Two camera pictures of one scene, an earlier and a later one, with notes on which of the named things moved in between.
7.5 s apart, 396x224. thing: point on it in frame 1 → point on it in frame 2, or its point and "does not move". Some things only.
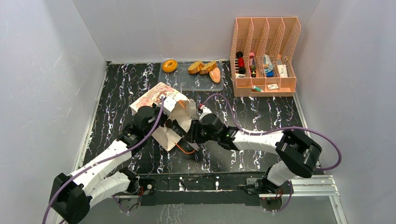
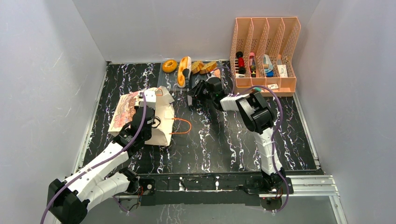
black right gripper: x=194 y=134 → x=197 y=90
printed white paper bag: x=184 y=111 → x=162 y=132
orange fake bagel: x=169 y=66 does not move
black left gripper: x=166 y=116 does not move
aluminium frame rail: x=302 y=186 does not move
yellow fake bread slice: x=208 y=67 does not move
